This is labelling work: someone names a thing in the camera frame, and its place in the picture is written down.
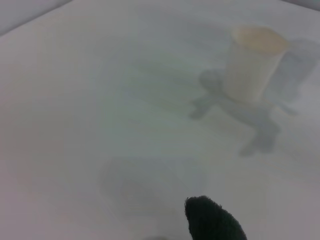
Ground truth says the white paper cup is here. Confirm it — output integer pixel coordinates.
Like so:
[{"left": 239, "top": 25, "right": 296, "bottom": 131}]
[{"left": 224, "top": 26, "right": 291, "bottom": 101}]

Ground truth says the dark blue rag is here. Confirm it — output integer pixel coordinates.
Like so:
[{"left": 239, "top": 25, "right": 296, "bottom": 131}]
[{"left": 184, "top": 195, "right": 248, "bottom": 240}]

